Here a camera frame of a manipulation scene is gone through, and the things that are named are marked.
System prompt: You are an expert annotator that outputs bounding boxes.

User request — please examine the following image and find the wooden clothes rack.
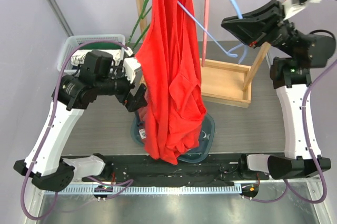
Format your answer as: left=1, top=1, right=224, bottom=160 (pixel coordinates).
left=136, top=0, right=271, bottom=108

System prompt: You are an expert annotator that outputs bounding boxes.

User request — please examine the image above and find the teal plastic bin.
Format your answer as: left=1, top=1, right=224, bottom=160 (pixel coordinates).
left=131, top=112, right=215, bottom=164

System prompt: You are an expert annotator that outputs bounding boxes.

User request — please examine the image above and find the green hanger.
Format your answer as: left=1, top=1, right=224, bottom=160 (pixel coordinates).
left=127, top=0, right=152, bottom=50

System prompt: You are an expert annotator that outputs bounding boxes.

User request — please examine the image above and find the purple cable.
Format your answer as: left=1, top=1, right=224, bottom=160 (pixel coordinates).
left=21, top=41, right=136, bottom=221
left=242, top=0, right=337, bottom=205

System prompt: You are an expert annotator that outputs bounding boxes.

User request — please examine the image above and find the maroon tank top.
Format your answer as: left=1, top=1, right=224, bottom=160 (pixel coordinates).
left=137, top=107, right=147, bottom=142

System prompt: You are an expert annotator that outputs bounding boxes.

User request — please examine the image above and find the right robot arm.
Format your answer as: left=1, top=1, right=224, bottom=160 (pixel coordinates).
left=221, top=0, right=336, bottom=179

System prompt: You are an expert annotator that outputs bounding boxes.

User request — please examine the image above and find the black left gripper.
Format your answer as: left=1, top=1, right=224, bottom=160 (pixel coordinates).
left=96, top=60, right=148, bottom=111

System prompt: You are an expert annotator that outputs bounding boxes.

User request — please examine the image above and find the white slotted cable duct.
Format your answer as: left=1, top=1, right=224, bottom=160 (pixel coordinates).
left=58, top=184, right=242, bottom=195

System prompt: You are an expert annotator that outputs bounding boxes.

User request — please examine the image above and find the pink hanger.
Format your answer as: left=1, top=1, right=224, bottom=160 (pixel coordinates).
left=201, top=0, right=210, bottom=67

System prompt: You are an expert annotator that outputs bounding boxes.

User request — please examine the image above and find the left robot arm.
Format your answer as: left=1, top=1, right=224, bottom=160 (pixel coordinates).
left=14, top=48, right=147, bottom=192

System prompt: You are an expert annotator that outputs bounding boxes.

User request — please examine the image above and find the folded white printed shirt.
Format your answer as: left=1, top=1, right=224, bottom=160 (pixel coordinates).
left=71, top=49, right=122, bottom=66

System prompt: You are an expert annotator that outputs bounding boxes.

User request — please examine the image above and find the red tank top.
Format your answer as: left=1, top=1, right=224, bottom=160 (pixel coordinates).
left=136, top=0, right=206, bottom=165

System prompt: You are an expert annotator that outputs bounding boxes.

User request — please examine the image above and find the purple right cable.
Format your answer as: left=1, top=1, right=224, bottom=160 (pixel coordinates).
left=242, top=0, right=337, bottom=205

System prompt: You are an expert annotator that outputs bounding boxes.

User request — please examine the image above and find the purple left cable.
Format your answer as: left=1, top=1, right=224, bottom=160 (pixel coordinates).
left=21, top=41, right=136, bottom=221

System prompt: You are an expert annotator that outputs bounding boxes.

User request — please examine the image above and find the white plastic basket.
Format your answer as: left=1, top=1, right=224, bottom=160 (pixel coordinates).
left=57, top=34, right=125, bottom=71

